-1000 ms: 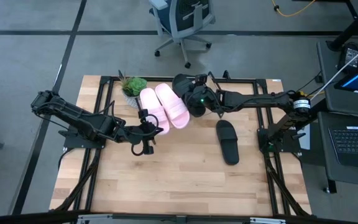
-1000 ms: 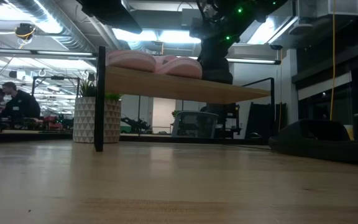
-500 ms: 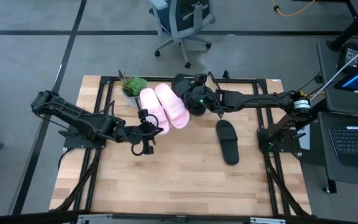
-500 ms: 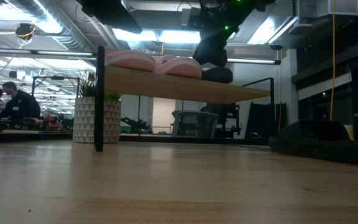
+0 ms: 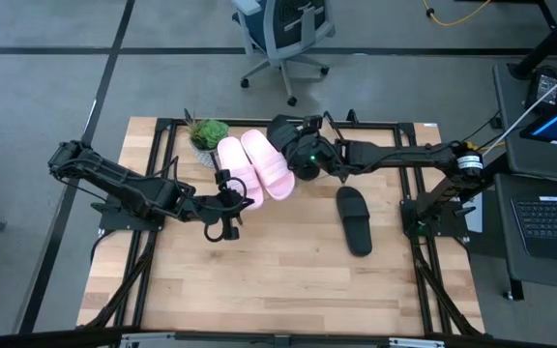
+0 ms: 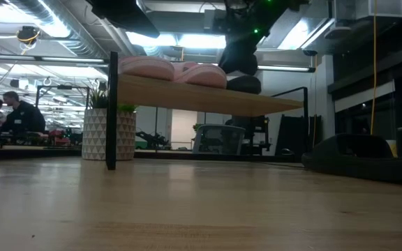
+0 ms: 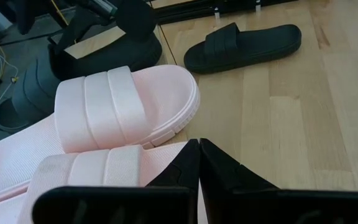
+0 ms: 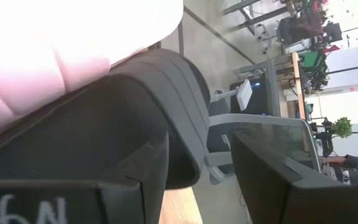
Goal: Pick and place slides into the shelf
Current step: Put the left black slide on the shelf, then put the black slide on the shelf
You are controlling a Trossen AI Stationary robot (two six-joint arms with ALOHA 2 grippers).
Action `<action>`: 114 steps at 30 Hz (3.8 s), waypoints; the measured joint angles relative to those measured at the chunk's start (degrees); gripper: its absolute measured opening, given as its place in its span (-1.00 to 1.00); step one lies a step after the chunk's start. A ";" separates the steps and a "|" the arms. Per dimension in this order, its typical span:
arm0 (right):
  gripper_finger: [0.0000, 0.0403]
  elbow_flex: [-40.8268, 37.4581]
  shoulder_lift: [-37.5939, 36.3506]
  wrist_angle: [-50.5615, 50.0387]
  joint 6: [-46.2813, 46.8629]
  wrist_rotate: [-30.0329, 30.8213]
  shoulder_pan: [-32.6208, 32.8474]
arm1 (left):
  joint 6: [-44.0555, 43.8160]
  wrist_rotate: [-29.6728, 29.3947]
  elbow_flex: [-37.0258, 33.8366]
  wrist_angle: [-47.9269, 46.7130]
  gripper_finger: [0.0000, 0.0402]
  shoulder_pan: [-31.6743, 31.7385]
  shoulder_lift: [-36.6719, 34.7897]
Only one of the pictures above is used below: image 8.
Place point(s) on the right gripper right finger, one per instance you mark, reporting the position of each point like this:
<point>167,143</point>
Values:
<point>269,193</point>

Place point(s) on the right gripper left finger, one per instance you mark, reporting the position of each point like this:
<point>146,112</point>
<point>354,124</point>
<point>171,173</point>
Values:
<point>129,199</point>

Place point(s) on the black slide sandal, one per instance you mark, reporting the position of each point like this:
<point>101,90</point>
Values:
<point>104,124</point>

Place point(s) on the pink slide sandal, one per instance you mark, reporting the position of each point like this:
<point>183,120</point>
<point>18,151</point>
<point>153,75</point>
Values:
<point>42,46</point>

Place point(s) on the grey office chair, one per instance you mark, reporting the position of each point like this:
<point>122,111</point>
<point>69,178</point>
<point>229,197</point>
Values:
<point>259,119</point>

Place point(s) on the black computer tower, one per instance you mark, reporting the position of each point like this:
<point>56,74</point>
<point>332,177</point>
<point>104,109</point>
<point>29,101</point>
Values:
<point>259,99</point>

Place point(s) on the green leafy plant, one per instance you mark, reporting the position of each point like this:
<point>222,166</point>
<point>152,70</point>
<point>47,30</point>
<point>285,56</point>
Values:
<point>342,127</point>

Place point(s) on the wooden edged desk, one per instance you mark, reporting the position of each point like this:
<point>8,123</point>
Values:
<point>298,87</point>

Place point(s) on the green equipment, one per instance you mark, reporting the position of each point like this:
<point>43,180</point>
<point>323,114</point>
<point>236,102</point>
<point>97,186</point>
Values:
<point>314,68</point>

